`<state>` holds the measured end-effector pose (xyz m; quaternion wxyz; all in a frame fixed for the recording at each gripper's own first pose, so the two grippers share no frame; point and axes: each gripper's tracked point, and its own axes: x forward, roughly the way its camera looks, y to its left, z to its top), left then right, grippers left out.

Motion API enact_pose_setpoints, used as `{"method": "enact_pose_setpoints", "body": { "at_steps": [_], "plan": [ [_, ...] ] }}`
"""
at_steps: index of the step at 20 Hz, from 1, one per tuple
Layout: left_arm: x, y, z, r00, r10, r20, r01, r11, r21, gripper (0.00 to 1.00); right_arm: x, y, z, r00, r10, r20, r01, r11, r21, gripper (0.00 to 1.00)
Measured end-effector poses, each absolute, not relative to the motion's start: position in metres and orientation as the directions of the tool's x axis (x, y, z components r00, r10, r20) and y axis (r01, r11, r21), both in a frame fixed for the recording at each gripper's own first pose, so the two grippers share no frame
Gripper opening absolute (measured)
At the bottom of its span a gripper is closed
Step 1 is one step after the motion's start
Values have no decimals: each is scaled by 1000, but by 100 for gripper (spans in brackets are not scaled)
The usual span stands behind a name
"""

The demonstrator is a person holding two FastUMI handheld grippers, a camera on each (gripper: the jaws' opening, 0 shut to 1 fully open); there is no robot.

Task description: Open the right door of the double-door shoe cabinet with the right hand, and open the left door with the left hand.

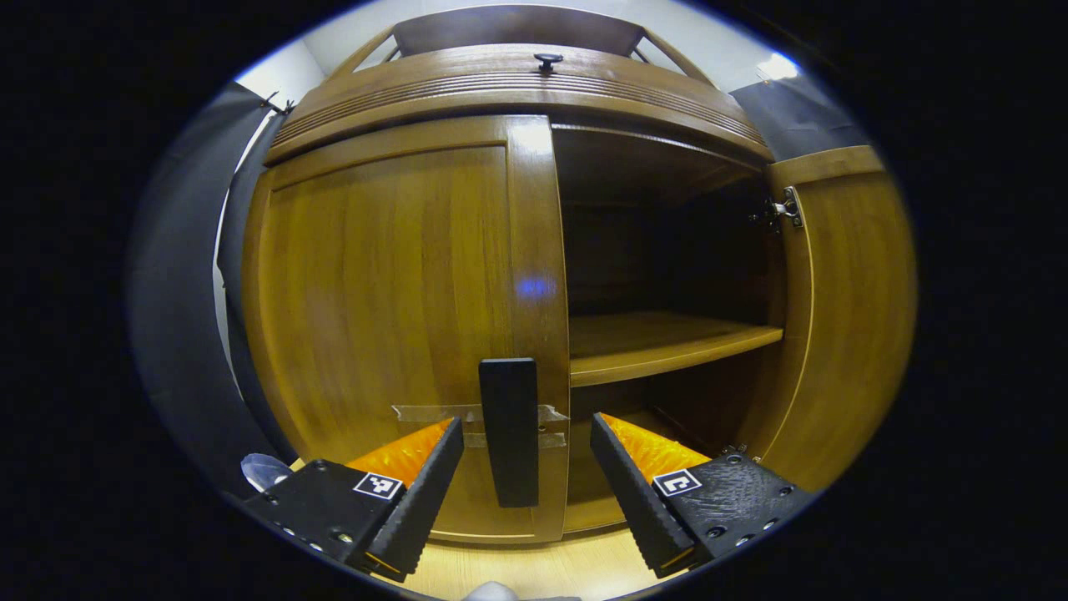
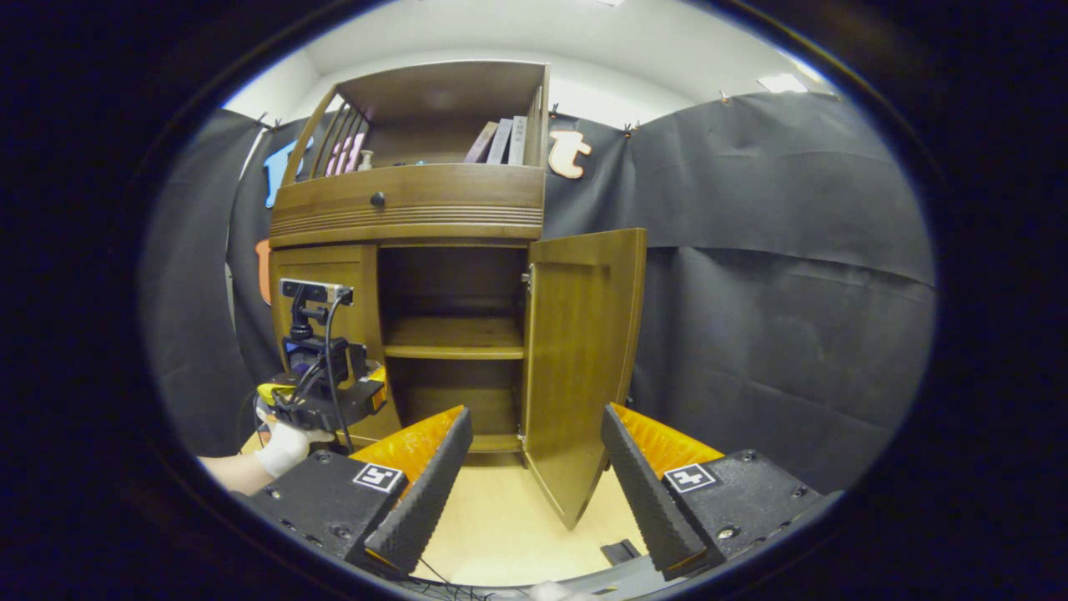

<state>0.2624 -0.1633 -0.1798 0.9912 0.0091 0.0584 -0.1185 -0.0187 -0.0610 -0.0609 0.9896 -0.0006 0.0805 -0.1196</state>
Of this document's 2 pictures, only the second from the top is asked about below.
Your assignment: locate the wooden cabinet drawer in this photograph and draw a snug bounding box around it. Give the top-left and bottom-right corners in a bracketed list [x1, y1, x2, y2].
[271, 163, 547, 239]

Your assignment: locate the wooden double-door shoe cabinet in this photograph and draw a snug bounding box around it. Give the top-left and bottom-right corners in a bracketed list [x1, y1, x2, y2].
[267, 60, 553, 456]

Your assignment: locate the black backdrop cloth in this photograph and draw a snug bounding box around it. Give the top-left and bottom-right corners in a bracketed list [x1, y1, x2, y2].
[140, 90, 937, 493]

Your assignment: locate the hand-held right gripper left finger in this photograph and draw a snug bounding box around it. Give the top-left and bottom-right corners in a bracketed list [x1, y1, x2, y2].
[242, 406, 474, 578]

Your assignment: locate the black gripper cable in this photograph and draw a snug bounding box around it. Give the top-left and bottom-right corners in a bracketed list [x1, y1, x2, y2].
[321, 290, 355, 456]

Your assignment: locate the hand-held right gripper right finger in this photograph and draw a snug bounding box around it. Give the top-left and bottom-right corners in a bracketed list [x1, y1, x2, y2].
[601, 403, 839, 583]

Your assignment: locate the wooden inner cabinet shelf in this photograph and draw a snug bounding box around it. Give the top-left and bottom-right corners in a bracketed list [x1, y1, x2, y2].
[382, 316, 526, 361]

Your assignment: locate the tangle of black cables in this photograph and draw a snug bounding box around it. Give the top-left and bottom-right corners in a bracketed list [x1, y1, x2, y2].
[413, 555, 510, 601]

